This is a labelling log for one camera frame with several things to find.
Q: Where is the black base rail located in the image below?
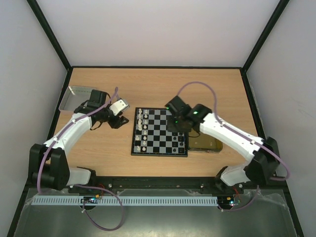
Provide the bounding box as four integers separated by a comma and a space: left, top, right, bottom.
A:
68, 175, 284, 196

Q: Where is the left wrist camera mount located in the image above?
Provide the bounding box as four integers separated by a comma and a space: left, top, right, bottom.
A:
109, 99, 130, 116

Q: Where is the black frame enclosure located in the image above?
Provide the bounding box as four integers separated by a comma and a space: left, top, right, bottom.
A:
7, 0, 304, 237

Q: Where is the white slotted cable duct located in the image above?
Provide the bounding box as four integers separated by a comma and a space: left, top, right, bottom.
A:
31, 196, 218, 206

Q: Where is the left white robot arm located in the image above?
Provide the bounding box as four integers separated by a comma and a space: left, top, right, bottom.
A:
28, 89, 129, 194

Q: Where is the black magnetic chess board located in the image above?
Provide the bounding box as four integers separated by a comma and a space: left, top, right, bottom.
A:
131, 107, 188, 157

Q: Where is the silver metal tray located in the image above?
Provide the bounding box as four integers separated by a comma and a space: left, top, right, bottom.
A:
59, 86, 95, 114

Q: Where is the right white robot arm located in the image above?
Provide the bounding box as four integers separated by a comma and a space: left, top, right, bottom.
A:
165, 96, 279, 194

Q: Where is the gold metal tin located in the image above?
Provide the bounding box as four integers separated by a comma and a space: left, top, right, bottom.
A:
188, 130, 223, 153

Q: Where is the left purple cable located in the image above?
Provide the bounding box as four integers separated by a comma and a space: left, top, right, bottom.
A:
36, 86, 125, 230

